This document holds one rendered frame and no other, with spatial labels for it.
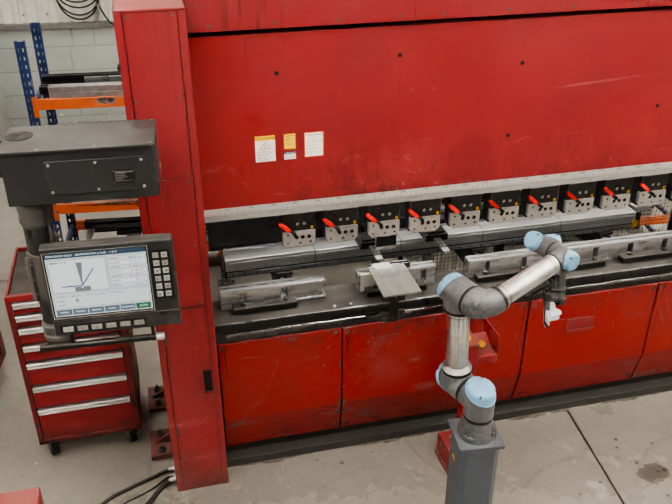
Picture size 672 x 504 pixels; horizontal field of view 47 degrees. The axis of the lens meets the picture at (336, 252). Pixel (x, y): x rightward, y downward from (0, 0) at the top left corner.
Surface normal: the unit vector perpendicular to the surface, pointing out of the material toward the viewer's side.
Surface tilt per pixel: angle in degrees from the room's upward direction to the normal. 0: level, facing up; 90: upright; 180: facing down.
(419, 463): 0
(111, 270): 90
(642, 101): 90
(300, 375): 90
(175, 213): 90
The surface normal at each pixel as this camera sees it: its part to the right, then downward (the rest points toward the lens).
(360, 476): 0.00, -0.87
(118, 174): 0.18, 0.48
